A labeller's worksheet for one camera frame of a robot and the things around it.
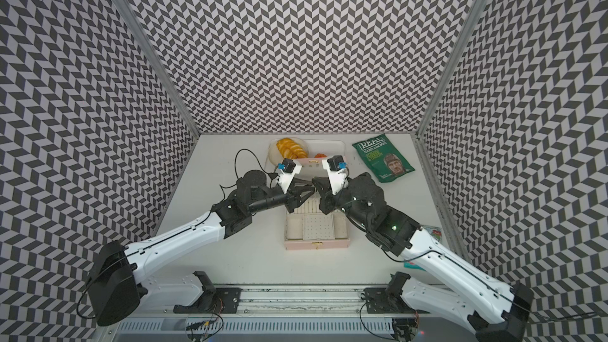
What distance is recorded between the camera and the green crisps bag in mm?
1060

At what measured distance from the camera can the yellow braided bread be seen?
106 centimetres

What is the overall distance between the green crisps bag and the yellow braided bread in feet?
0.86
